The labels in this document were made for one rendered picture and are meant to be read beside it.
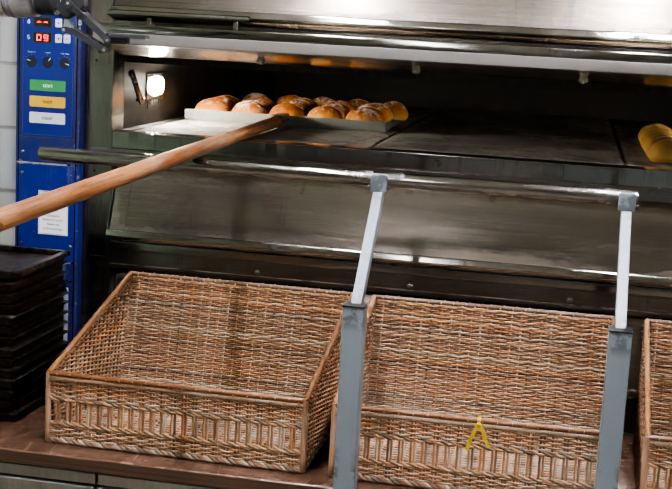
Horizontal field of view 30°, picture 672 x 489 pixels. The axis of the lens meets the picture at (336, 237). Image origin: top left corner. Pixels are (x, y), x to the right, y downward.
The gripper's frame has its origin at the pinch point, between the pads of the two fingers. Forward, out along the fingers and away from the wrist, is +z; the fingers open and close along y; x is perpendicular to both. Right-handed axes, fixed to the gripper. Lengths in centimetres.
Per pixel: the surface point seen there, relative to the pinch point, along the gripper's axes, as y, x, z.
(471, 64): 9, -40, 59
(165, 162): 29.0, 7.8, 7.9
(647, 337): 65, -43, 100
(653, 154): 29, -71, 100
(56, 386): 78, -6, -18
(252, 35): 6.1, -40.6, 11.0
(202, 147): 28.5, -17.3, 7.4
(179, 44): 8.9, -40.3, -5.3
